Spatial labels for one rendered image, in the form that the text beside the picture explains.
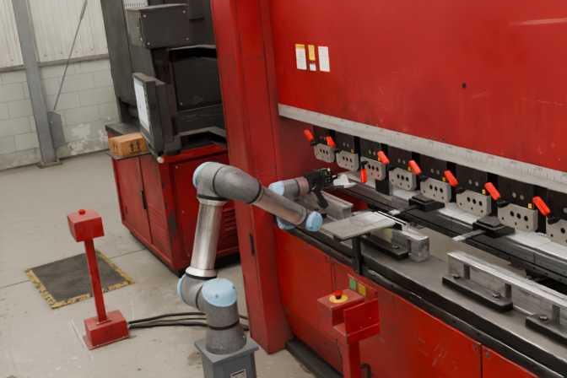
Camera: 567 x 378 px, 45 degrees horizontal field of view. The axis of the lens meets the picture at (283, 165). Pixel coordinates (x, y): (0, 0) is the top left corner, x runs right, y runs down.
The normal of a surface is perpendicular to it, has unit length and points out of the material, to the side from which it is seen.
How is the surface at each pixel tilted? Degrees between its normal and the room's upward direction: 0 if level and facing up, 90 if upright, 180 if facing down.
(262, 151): 90
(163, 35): 90
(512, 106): 90
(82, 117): 90
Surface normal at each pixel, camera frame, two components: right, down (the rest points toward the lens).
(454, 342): -0.88, 0.20
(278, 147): 0.47, 0.19
